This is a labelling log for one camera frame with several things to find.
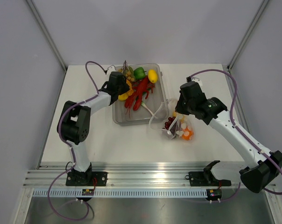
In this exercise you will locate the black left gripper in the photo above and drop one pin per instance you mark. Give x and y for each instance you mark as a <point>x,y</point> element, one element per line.
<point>125,87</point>

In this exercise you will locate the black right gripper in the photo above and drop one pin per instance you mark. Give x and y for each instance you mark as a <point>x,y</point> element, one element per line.
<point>179,108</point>

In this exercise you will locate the yellow banana bunch toy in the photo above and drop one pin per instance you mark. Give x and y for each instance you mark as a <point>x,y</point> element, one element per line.
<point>131,91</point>

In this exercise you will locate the clear dotted zip top bag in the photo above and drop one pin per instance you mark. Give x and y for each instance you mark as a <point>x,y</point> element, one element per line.
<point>164,111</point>

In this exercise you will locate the dark red grape bunch toy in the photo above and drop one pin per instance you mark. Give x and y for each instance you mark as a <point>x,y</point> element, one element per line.
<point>171,129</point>

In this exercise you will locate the orange fruit toy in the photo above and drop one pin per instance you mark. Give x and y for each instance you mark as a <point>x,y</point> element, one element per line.
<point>187,134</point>

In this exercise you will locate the yellow lemon toy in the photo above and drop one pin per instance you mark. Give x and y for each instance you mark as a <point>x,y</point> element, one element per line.
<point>123,97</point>
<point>152,76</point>

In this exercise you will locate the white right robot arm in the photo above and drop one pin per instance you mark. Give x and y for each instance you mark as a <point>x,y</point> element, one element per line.
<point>261,164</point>

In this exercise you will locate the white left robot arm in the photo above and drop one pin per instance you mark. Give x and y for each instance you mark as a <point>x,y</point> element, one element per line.
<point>74,125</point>

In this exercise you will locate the clear plastic food tray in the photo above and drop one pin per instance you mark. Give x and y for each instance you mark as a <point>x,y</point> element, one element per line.
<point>141,116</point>

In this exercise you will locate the green grape bunch toy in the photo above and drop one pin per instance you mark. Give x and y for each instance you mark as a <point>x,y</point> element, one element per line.
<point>127,71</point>

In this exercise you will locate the red lobster toy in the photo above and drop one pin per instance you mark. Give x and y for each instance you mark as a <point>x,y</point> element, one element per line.
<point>134,101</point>

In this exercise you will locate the green bell pepper toy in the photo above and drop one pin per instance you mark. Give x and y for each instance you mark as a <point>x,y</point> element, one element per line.
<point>139,73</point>

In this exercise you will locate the green scallion toy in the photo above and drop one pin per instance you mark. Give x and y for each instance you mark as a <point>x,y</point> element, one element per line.
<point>152,112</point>

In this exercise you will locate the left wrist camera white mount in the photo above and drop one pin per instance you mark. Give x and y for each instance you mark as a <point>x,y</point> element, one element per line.
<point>110,69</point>

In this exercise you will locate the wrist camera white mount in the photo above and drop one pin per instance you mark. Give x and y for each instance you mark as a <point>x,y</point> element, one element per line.
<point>197,80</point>
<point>110,69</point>

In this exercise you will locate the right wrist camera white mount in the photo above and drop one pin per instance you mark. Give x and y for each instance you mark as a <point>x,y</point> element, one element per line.
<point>197,80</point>

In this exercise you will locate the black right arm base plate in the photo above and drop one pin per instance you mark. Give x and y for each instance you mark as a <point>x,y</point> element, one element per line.
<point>205,178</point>

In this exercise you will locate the aluminium mounting rail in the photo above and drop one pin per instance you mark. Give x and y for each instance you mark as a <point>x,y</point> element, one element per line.
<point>150,175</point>

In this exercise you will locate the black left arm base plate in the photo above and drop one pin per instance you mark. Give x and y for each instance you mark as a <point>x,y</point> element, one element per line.
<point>101,178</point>

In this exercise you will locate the left aluminium frame post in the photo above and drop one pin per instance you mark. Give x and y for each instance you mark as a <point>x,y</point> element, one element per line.
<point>37,16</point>

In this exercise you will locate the aluminium frame post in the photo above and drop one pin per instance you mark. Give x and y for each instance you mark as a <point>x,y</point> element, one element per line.
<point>248,33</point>
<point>37,16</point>

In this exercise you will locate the white slotted cable duct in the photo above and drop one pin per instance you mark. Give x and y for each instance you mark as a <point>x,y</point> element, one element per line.
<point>122,193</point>

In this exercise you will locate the right aluminium frame post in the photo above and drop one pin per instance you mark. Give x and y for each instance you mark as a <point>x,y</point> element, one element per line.
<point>248,33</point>

